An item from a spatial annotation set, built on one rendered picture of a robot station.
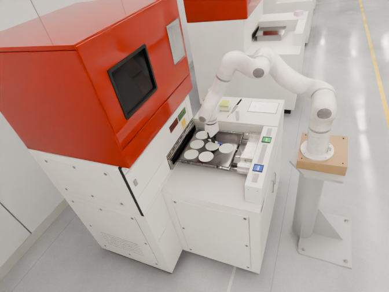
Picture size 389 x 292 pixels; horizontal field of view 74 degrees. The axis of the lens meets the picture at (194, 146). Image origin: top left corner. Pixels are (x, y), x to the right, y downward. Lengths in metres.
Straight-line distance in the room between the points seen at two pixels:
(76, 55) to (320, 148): 1.34
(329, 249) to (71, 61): 2.13
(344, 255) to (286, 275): 0.47
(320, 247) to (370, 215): 0.55
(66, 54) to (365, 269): 2.28
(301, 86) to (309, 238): 1.36
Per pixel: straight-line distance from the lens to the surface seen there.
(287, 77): 1.41
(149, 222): 1.65
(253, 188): 1.43
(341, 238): 2.42
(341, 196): 2.74
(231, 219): 1.61
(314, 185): 1.87
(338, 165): 1.69
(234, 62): 1.40
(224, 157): 1.68
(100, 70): 1.09
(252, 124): 1.84
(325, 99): 1.44
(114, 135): 1.16
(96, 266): 2.57
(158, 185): 1.64
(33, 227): 3.03
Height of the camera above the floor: 2.03
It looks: 39 degrees down
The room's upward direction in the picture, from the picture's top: 12 degrees counter-clockwise
